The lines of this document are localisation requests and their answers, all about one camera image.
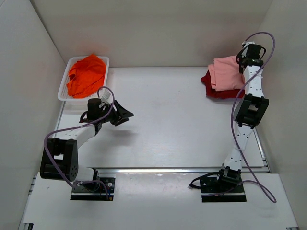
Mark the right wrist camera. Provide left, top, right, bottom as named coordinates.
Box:
left=242, top=41, right=255, bottom=49

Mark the folded red t shirt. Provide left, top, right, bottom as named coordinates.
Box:
left=201, top=71, right=245, bottom=99

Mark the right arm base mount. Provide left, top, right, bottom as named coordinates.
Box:
left=189, top=172, right=247, bottom=203

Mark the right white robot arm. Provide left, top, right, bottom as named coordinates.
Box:
left=215, top=42, right=269, bottom=192

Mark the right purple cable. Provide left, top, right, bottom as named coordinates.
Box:
left=201, top=32, right=277, bottom=204

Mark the pink polo shirt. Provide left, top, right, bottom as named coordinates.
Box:
left=208, top=56, right=245, bottom=92

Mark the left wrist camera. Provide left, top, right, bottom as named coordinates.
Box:
left=101, top=91, right=113, bottom=104

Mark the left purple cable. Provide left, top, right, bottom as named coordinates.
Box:
left=44, top=86, right=115, bottom=201

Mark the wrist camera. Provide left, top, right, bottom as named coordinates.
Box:
left=242, top=41, right=255, bottom=49
left=101, top=91, right=113, bottom=104

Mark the white plastic basket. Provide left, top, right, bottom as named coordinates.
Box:
left=58, top=56, right=110, bottom=105

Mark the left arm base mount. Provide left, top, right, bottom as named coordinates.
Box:
left=70, top=169, right=116, bottom=201

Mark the orange t shirt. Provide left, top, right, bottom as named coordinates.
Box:
left=67, top=54, right=106, bottom=99

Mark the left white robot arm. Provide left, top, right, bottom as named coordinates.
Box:
left=39, top=98, right=134, bottom=191

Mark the aluminium table rail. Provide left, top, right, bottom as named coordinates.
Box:
left=45, top=167, right=271, bottom=174

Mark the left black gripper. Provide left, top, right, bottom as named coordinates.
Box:
left=99, top=99, right=134, bottom=126

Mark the purple cable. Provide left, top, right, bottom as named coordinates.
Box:
left=44, top=86, right=115, bottom=201
left=201, top=32, right=277, bottom=204

